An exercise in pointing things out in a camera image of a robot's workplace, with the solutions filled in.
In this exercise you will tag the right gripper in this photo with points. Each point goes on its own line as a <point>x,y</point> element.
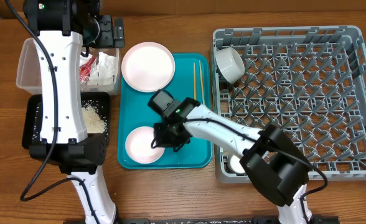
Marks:
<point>165,139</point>

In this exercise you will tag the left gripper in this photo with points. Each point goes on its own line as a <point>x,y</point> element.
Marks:
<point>111,40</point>

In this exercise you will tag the small white plate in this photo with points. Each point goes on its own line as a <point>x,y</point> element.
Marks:
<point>138,146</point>

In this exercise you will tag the white napkin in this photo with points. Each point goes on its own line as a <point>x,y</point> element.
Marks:
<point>104,70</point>

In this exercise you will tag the red snack wrapper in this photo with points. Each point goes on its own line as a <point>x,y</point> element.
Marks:
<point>85,67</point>

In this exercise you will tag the large white plate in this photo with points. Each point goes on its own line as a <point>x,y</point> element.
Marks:
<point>148,66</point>

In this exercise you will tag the white cup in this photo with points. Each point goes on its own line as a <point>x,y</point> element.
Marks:
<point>234,165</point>

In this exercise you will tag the uncooked rice pile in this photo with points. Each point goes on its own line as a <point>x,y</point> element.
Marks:
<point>92,118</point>

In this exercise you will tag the grey bowl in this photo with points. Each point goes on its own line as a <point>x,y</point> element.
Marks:
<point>230,64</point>

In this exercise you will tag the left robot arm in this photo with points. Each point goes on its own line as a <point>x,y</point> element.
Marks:
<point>64,31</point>

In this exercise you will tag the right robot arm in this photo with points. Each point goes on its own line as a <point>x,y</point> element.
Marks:
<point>272,162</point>

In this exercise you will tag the clear plastic waste bin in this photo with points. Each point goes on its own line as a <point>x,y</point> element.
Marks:
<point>28,71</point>

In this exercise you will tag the grey dishwasher rack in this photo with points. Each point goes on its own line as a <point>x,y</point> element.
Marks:
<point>308,81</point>

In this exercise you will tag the cardboard backdrop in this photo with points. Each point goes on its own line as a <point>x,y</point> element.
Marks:
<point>188,7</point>

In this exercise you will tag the teal serving tray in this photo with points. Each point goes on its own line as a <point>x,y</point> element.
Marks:
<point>135,112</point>

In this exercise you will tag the black rectangular tray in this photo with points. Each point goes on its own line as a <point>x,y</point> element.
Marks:
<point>98,101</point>

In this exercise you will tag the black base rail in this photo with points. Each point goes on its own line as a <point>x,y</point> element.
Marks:
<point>316,219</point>

